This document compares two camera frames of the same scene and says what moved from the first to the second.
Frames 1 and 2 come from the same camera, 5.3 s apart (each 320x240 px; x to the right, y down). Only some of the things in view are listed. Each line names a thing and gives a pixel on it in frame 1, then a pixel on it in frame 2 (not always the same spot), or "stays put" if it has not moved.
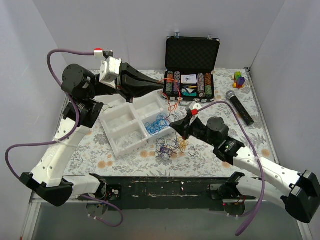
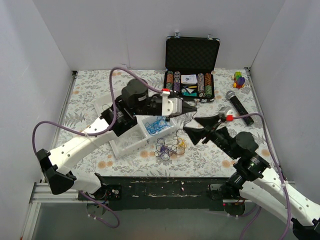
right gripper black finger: (182, 127) → (196, 135)
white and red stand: (193, 105) → (228, 113)
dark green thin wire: (111, 107) stays put
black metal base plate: (169, 193) stays put
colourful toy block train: (239, 80) stays put
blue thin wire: (162, 122) stays put
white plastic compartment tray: (128, 125) stays put
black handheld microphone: (230, 95) stays put
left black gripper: (123, 81) → (158, 105)
